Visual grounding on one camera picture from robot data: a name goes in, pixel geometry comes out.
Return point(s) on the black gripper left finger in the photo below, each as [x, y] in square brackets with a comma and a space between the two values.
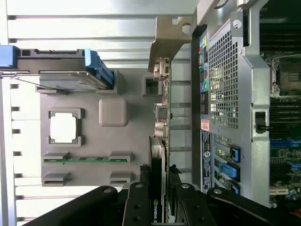
[136, 204]

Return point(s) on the green RAM stick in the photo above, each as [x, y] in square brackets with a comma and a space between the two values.
[89, 159]

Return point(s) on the CPU socket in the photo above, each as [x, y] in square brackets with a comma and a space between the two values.
[289, 77]

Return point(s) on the hard disk in blue caddy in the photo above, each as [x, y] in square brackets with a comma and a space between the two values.
[58, 63]

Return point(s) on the grey parts rack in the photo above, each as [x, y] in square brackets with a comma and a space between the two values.
[94, 146]

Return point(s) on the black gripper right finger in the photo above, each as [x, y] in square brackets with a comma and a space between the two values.
[192, 207]

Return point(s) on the blue slot latch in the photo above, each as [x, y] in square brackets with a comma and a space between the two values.
[229, 171]
[235, 189]
[235, 153]

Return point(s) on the blue expansion slot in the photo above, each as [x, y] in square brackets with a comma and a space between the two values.
[282, 142]

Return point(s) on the green motherboard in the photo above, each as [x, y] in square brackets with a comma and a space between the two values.
[282, 160]

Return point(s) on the dark grey PC case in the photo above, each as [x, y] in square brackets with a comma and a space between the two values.
[225, 70]

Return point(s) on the silver CPU chip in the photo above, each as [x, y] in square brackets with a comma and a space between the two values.
[63, 127]

